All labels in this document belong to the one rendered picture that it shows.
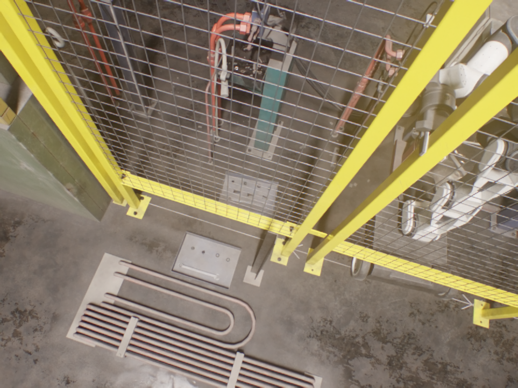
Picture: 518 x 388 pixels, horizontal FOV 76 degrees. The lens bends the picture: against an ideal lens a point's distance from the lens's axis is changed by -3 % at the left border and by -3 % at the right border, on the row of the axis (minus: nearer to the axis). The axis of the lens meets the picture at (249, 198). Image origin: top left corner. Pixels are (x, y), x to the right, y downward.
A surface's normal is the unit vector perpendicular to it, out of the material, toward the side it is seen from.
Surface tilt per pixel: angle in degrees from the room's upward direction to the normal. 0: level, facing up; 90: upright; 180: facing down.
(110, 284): 0
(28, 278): 0
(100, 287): 0
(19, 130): 90
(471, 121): 90
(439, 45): 90
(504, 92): 90
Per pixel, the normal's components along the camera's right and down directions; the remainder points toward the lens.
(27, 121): 0.95, 0.29
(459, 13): -0.29, 0.88
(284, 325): 0.07, -0.38
